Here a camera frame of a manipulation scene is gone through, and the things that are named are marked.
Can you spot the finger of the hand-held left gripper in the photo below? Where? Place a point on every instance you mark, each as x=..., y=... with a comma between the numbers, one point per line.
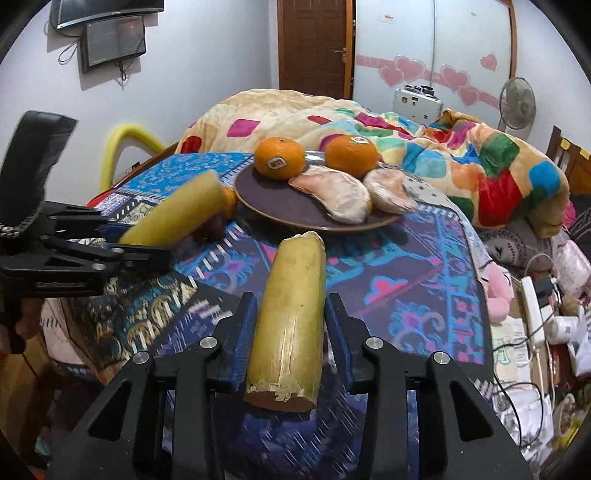
x=115, y=265
x=78, y=221

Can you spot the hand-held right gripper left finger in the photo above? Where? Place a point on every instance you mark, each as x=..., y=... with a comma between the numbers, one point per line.
x=244, y=344

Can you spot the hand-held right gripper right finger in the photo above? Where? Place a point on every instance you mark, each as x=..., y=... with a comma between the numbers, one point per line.
x=339, y=344

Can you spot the yellow sugarcane piece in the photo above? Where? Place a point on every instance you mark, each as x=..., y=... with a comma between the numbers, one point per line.
x=288, y=318
x=178, y=212

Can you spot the brown round plate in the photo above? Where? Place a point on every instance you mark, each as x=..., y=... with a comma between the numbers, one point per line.
x=272, y=203

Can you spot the person's left hand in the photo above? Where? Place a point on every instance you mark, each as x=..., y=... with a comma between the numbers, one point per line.
x=31, y=318

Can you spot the blue patterned cloth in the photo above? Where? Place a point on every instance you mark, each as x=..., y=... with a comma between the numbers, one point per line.
x=415, y=286

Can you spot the yellow foam tube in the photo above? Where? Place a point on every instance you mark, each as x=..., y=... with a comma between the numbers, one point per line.
x=134, y=134

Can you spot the small dark red fruit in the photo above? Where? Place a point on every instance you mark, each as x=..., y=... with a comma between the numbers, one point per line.
x=210, y=227

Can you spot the small orange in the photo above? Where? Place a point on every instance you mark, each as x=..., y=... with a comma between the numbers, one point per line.
x=229, y=201

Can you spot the peeled pomelo segment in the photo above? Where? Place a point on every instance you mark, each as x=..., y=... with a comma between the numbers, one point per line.
x=388, y=191
x=337, y=194

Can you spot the pink plush toy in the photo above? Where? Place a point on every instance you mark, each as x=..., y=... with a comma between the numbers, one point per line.
x=499, y=295

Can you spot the white embroidered cloth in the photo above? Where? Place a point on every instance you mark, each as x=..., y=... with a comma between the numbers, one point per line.
x=512, y=350

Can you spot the large orange with sticker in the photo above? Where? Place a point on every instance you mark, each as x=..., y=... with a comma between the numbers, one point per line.
x=352, y=157
x=279, y=157

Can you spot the white power strip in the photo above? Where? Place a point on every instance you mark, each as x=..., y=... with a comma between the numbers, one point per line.
x=533, y=314

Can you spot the grey patterned pillow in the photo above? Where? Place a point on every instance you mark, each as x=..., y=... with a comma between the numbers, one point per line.
x=517, y=244

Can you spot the white round jar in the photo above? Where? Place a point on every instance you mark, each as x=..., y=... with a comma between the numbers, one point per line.
x=567, y=328

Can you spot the colourful checked blanket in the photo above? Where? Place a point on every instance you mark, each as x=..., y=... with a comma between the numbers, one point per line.
x=485, y=161

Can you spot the pink floral bag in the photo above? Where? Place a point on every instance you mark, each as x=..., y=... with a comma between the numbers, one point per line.
x=575, y=267

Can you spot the silver case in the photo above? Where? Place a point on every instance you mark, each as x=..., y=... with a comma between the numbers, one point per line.
x=415, y=106

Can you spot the brown wooden door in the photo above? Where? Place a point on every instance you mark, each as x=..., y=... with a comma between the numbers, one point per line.
x=314, y=46

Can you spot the brown wooden chair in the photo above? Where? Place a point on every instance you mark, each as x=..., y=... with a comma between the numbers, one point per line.
x=568, y=157

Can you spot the standing electric fan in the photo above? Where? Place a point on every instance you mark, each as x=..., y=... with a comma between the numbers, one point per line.
x=518, y=99

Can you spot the frosted wardrobe with heart stickers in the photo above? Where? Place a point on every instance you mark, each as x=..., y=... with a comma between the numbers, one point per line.
x=438, y=41

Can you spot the black wall monitor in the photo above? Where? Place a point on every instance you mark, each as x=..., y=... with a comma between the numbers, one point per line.
x=114, y=41

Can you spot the black wall television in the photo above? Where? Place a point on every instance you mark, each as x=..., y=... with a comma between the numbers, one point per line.
x=106, y=11

